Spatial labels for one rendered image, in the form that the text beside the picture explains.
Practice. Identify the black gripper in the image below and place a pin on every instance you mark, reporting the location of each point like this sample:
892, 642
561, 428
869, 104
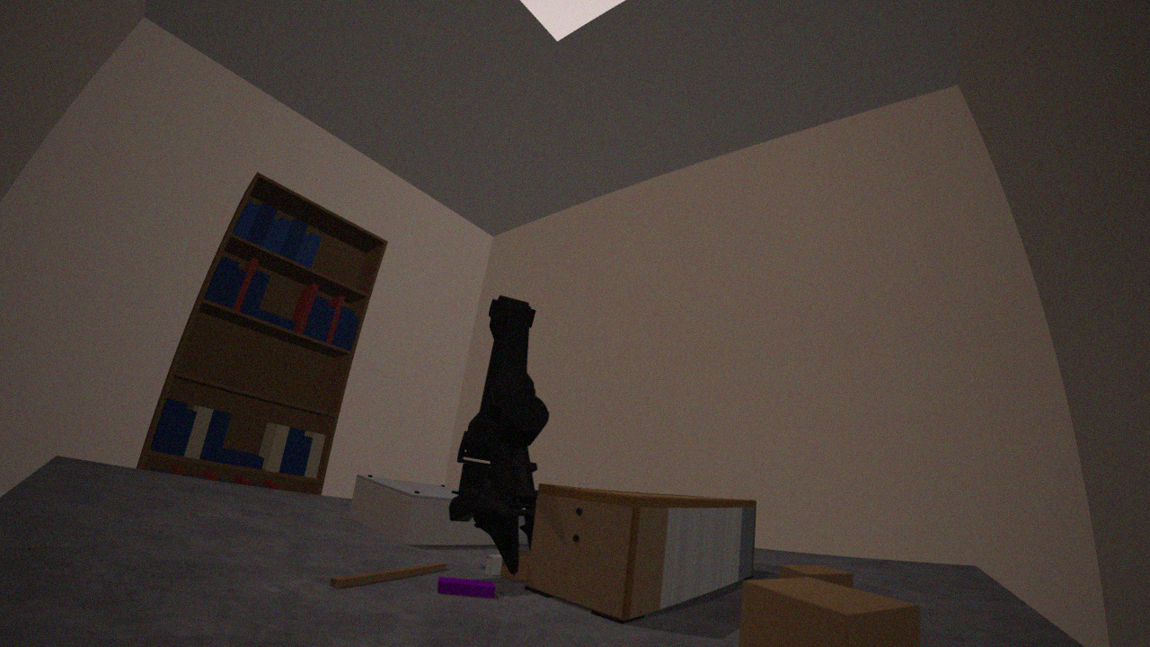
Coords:
514, 490

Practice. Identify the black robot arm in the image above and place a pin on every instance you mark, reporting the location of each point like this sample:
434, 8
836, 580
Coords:
510, 416

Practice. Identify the small purple block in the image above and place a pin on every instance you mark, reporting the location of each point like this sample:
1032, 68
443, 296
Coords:
466, 587

